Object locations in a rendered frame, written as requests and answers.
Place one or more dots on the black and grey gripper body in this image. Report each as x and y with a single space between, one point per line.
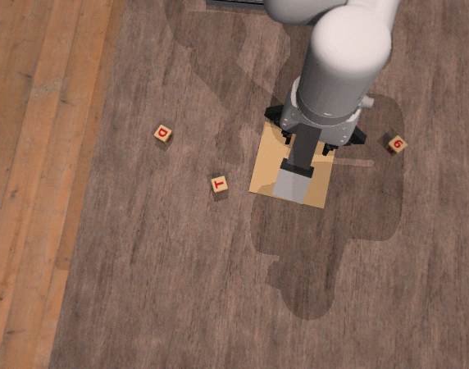
291 117

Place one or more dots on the tan flat mat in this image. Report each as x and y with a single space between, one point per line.
272 150

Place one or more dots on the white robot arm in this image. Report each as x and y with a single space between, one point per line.
347 50

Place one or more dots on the beige block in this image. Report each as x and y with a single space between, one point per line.
219 185
163 134
395 145

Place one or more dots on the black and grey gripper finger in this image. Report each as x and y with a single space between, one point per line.
357 137
274 114

